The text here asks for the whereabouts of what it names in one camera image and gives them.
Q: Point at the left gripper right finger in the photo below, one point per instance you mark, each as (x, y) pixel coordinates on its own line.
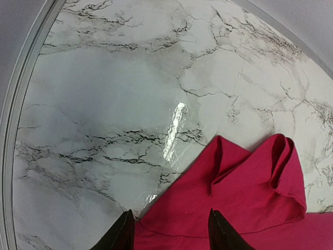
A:
(222, 235)

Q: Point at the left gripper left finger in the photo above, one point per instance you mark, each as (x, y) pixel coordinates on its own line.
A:
(120, 236)

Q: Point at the magenta red garment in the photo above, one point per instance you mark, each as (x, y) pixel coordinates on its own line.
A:
(260, 193)

